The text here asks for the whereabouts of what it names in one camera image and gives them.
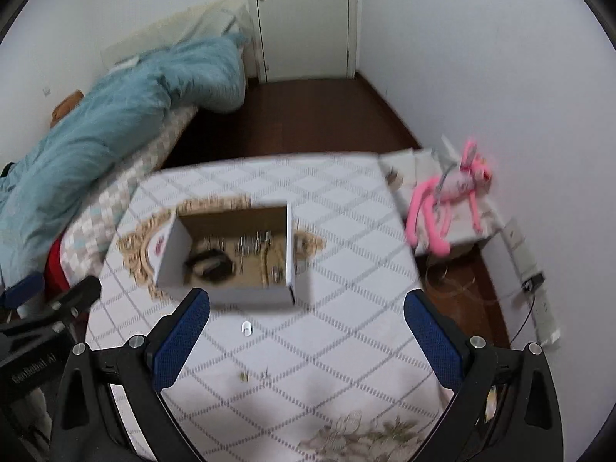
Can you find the black plug adapter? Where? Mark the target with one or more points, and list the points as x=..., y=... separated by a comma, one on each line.
x=533, y=283

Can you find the white diamond pattern tablecloth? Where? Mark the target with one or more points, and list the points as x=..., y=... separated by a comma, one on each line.
x=350, y=382

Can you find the pink panther plush toy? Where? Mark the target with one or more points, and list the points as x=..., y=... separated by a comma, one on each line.
x=435, y=197

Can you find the red blanket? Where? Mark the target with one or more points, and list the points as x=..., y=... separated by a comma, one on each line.
x=55, y=279

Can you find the white wall power strip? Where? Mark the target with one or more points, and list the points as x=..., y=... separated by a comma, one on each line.
x=547, y=330

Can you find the light blue duvet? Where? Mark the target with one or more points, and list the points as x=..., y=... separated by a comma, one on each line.
x=125, y=110

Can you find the brown pillow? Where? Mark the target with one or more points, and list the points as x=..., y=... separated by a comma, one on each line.
x=66, y=107

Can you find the white side box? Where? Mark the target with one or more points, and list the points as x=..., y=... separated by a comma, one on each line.
x=405, y=169

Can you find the small stud earrings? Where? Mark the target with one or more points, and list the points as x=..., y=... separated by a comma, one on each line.
x=246, y=376

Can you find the white cardboard box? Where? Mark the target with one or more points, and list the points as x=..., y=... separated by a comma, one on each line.
x=240, y=257

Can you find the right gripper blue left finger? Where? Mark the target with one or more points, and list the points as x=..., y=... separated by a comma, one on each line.
x=175, y=335

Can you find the black smart band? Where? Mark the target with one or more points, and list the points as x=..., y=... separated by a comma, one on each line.
x=212, y=265

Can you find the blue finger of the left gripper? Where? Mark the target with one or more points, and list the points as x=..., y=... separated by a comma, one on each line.
x=20, y=293
x=78, y=300

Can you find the white door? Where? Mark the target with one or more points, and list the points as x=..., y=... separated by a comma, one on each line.
x=303, y=39

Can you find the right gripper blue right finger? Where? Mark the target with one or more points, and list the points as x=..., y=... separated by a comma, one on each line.
x=437, y=338

